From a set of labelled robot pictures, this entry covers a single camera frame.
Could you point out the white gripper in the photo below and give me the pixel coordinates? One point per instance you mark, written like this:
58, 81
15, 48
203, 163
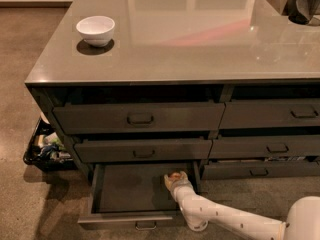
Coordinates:
181, 184

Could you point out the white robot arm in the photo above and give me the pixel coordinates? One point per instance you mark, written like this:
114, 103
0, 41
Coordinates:
302, 223

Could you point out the middle left grey drawer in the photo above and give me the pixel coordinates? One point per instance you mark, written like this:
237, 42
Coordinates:
142, 150

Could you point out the grey drawer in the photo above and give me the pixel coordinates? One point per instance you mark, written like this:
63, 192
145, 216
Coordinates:
241, 114
142, 150
239, 170
266, 146
139, 117

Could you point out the bottom right grey drawer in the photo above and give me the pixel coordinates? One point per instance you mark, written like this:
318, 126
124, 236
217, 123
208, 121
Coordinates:
239, 170

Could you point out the open bottom left drawer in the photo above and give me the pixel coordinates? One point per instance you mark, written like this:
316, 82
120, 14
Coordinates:
135, 196

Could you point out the grey drawer cabinet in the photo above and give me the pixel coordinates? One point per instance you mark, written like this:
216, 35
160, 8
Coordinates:
179, 51

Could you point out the top left grey drawer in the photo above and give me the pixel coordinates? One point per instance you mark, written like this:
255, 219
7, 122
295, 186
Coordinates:
139, 117

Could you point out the middle right grey drawer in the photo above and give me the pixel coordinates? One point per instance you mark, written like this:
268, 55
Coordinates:
266, 146

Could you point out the top right grey drawer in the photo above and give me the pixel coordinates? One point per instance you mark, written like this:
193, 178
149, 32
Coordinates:
241, 114

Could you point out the black bin with clutter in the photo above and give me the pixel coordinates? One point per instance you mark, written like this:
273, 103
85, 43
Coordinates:
46, 152

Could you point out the white ceramic bowl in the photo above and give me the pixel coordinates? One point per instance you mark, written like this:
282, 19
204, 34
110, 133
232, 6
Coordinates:
96, 31

